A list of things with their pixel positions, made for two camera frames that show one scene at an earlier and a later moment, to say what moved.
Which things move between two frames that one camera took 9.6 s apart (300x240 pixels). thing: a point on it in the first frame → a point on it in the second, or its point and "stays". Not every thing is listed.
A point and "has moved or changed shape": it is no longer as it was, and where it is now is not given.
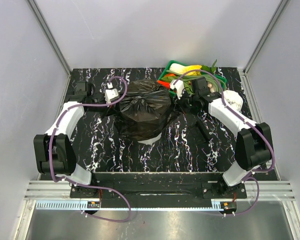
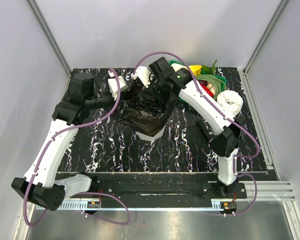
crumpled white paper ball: x=233 y=99 stays
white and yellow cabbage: x=180 y=69 stays
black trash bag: x=144 y=111 has moved or changed shape
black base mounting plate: x=161 y=190 stays
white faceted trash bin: x=150 y=141 → x=147 y=137
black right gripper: x=181 y=102 → x=147 y=93
